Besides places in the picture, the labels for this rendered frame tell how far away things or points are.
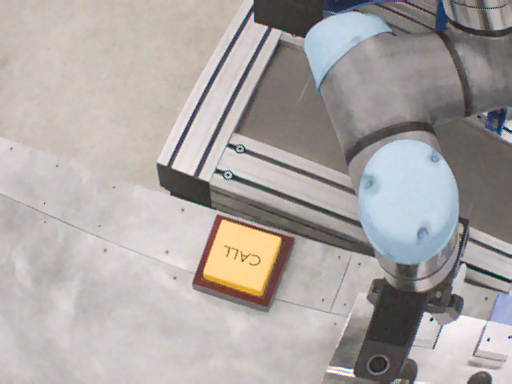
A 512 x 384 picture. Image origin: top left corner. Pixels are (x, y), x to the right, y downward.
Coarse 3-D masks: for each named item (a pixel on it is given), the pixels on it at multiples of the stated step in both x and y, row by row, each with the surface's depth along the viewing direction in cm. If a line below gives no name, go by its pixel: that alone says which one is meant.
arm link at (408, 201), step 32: (352, 160) 85; (384, 160) 81; (416, 160) 81; (384, 192) 81; (416, 192) 80; (448, 192) 80; (384, 224) 80; (416, 224) 79; (448, 224) 81; (384, 256) 83; (416, 256) 82; (448, 256) 88
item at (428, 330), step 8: (424, 312) 112; (424, 320) 112; (432, 320) 113; (424, 328) 112; (432, 328) 111; (416, 336) 112; (424, 336) 111; (432, 336) 111; (416, 344) 116; (424, 344) 115; (432, 344) 114
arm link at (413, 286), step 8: (456, 248) 90; (456, 256) 93; (448, 264) 90; (384, 272) 91; (440, 272) 90; (448, 272) 93; (392, 280) 91; (400, 280) 90; (424, 280) 90; (432, 280) 91; (440, 280) 92; (400, 288) 93; (408, 288) 92; (416, 288) 92; (424, 288) 92
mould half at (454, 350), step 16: (368, 304) 119; (352, 320) 118; (368, 320) 118; (464, 320) 118; (480, 320) 117; (352, 336) 118; (448, 336) 117; (464, 336) 117; (336, 352) 117; (352, 352) 117; (416, 352) 116; (432, 352) 116; (448, 352) 116; (464, 352) 116; (336, 368) 116; (352, 368) 116; (432, 368) 116; (448, 368) 115; (464, 368) 115; (480, 368) 115; (496, 368) 115
